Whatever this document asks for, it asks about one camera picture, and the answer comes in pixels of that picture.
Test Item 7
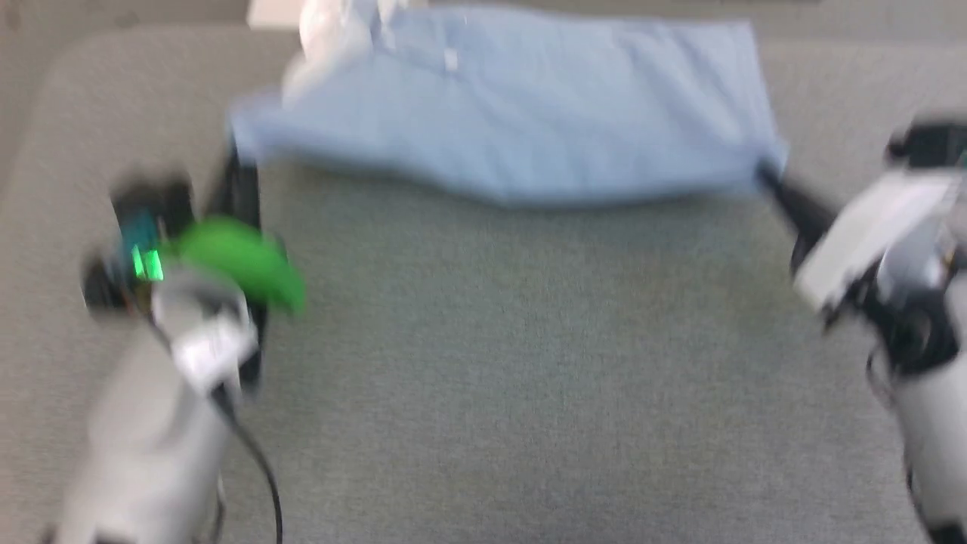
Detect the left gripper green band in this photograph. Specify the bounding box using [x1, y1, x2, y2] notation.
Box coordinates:
[151, 147, 307, 333]

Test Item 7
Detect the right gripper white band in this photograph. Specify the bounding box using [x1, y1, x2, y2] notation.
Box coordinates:
[755, 165, 967, 375]

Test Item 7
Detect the light blue polo shirt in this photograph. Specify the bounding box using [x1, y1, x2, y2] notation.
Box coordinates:
[227, 0, 791, 209]

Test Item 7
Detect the white box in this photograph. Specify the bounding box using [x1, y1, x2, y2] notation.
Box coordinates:
[248, 0, 304, 29]

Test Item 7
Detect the teal left camera connector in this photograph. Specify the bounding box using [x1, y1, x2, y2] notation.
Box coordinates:
[125, 215, 168, 285]

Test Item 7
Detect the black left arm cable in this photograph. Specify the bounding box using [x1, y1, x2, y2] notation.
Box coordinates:
[214, 384, 285, 544]

